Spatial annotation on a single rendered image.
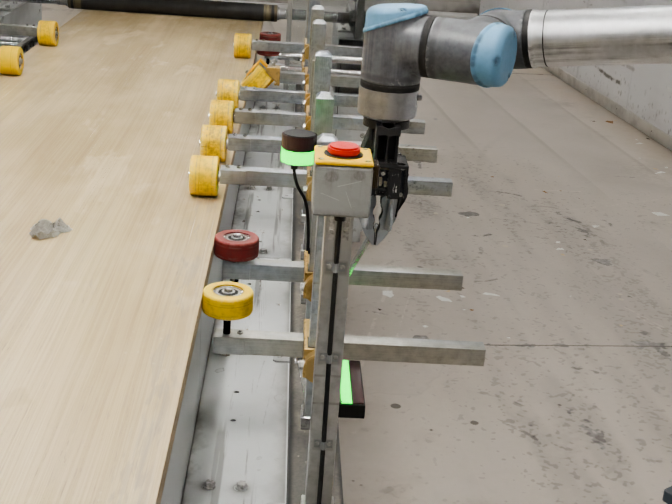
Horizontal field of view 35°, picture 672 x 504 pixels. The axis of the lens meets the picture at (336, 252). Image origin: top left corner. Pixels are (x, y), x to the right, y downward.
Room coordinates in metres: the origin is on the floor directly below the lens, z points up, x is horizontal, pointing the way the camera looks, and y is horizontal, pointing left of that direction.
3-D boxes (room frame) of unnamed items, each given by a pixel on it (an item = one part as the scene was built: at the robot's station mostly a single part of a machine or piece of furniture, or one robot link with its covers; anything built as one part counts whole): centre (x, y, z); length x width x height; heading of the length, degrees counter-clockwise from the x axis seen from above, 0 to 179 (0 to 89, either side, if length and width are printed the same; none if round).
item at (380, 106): (1.60, -0.06, 1.21); 0.10 x 0.09 x 0.05; 93
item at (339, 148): (1.26, 0.00, 1.22); 0.04 x 0.04 x 0.02
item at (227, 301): (1.55, 0.16, 0.85); 0.08 x 0.08 x 0.11
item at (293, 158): (1.76, 0.08, 1.08); 0.06 x 0.06 x 0.02
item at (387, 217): (1.60, -0.08, 1.02); 0.06 x 0.03 x 0.09; 3
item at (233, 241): (1.80, 0.18, 0.85); 0.08 x 0.08 x 0.11
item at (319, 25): (2.76, 0.09, 0.92); 0.04 x 0.04 x 0.48; 3
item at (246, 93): (2.80, 0.07, 0.95); 0.50 x 0.04 x 0.04; 93
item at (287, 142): (1.76, 0.08, 1.10); 0.06 x 0.06 x 0.02
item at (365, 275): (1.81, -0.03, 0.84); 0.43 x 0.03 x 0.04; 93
